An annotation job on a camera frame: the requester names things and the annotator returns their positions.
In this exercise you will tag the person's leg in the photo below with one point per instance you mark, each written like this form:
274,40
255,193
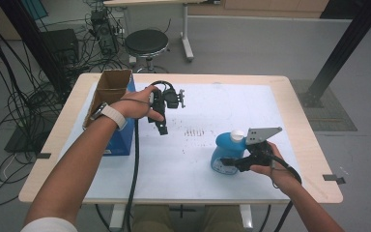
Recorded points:
223,220
153,220

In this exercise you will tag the person's right hand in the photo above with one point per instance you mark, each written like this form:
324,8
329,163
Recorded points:
280,170

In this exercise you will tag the black box case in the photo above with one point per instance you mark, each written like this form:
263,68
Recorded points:
61,45

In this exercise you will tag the white sleeve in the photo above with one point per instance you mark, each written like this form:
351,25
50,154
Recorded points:
50,225

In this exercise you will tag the blue open cardboard box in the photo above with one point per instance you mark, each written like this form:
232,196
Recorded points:
122,141

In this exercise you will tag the person's right leg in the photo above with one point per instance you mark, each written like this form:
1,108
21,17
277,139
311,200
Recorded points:
223,220

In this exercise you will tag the grey floor mat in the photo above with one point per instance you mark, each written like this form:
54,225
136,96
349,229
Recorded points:
338,112

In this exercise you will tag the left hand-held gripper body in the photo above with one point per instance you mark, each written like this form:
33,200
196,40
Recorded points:
170,98

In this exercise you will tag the smartwatch with white band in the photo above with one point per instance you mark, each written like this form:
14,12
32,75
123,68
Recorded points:
114,115

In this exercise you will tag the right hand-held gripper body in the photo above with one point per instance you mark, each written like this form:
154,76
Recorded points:
261,135

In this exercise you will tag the person's left hand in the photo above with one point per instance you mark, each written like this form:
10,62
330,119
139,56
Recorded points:
135,106

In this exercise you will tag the dark tape strip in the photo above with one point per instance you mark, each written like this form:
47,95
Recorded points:
333,178
43,155

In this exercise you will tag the black round stool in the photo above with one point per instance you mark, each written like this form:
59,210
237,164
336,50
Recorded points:
146,42

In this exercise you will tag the white table mat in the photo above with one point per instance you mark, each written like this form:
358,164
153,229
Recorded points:
186,174

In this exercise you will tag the blue bottle with white cap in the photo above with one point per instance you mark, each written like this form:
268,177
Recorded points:
227,148

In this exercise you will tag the black slanted stand post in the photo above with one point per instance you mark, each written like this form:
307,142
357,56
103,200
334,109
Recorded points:
341,51

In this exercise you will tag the black metal post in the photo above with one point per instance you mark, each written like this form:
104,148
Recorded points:
35,42

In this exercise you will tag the white desk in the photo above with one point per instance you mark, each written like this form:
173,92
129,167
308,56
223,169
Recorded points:
186,35

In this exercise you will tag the person's left leg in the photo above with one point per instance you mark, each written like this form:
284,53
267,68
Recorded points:
153,220

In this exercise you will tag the white table leg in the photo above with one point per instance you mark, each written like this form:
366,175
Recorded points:
117,219
245,217

